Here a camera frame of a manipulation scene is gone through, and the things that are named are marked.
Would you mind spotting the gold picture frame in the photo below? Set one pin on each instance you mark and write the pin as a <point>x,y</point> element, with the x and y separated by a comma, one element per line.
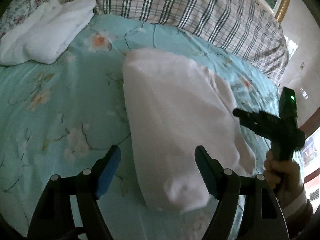
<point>280,9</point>

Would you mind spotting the white striped sleeve forearm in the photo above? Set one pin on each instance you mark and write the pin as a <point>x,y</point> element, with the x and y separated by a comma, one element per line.
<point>298,214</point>

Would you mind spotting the teal floral bed sheet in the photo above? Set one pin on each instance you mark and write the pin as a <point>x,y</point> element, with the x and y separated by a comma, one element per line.
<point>61,118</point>

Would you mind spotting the white folded towel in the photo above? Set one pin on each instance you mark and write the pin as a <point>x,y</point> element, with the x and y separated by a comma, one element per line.
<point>46,33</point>

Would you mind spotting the white large garment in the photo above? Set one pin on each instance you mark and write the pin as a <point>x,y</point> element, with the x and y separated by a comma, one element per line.
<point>173,105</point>

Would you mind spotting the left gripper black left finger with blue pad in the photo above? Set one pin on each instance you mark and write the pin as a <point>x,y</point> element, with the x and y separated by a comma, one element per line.
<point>68,206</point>

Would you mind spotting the right hand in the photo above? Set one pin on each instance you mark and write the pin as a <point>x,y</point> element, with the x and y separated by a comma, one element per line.
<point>286,176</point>

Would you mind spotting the floral pillow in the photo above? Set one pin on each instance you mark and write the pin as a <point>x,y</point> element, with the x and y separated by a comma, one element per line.
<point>17,12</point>

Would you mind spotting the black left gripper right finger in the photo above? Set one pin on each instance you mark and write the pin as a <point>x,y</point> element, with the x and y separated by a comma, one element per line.
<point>262,216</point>

